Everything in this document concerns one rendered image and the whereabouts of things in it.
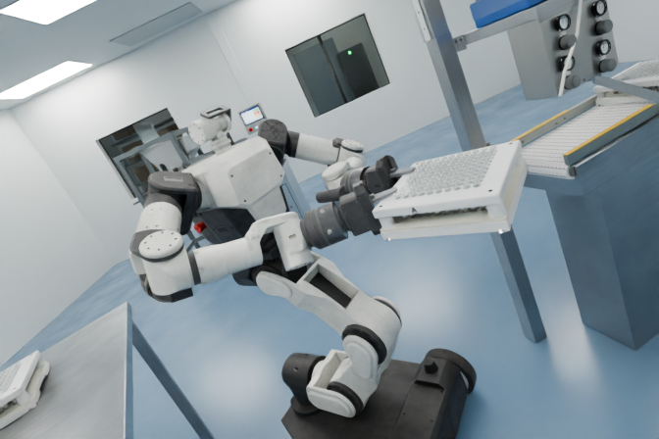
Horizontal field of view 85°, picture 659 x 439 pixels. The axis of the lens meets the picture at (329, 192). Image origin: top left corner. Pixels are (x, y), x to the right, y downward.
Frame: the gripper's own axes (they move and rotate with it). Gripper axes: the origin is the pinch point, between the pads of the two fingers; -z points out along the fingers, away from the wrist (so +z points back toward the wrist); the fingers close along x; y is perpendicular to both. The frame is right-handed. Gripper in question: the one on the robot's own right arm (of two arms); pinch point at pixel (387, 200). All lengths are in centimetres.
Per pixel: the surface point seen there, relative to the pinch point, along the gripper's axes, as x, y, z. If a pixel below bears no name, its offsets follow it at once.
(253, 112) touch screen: -35, -282, 92
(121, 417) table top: 17, 17, 69
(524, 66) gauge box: -10, -31, -47
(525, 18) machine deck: -21, -27, -48
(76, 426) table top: 17, 15, 83
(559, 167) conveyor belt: 22, -32, -49
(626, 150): 26, -35, -69
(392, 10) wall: -88, -538, -107
